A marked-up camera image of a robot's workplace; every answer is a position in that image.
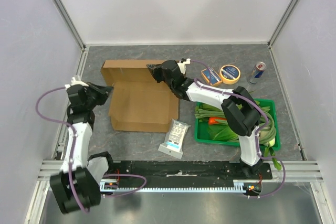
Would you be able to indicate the green plastic tray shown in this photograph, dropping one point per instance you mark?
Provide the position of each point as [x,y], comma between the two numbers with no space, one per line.
[204,134]

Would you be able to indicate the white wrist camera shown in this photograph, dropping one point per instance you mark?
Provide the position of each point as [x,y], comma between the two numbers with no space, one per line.
[182,65]
[76,80]

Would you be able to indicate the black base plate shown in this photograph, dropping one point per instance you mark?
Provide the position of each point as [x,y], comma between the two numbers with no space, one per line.
[224,169]

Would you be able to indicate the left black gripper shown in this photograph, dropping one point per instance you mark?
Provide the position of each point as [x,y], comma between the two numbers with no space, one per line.
[103,92]

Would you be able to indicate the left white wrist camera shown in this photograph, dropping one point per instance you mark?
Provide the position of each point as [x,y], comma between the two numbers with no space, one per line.
[76,80]

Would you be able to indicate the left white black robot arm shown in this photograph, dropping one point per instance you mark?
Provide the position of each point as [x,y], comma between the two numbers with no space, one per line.
[76,186]

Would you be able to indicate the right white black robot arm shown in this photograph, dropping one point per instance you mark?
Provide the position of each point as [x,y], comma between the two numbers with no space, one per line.
[240,110]

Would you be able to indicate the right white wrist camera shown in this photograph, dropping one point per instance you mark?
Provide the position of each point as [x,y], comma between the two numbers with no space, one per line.
[182,65]

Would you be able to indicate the white plastic packet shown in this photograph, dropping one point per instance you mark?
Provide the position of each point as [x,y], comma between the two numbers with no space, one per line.
[173,142]

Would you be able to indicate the blue silver drink can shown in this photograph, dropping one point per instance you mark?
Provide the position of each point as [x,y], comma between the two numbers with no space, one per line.
[257,72]

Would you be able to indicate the yellow tape roll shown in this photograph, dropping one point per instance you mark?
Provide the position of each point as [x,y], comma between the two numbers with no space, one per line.
[229,74]

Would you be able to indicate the orange blue rectangular box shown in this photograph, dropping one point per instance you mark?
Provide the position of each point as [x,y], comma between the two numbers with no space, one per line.
[211,77]

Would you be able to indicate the grey slotted cable duct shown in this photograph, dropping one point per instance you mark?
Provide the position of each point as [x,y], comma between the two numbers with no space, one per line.
[238,187]

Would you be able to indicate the orange carrot piece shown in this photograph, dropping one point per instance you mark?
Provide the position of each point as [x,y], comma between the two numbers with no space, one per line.
[217,121]

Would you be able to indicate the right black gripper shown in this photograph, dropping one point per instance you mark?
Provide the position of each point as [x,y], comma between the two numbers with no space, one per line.
[159,71]

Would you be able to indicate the aluminium frame post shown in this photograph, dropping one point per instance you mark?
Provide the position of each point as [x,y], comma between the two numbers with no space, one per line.
[283,20]
[69,23]

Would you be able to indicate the right aluminium frame post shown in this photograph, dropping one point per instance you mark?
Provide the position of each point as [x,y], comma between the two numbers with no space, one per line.
[283,20]

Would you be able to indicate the leafy green vegetable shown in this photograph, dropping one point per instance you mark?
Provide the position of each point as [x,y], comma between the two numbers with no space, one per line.
[222,133]

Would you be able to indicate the aluminium front rail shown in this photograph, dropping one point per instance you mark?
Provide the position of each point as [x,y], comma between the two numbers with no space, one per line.
[296,171]

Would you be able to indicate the left aluminium frame post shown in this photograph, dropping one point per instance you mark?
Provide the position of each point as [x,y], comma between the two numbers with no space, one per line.
[69,23]

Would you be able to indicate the brown cardboard box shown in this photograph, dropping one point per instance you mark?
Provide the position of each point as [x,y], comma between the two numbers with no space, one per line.
[138,102]

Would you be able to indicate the green bean bundle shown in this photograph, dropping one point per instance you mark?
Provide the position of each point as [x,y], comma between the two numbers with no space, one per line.
[210,112]

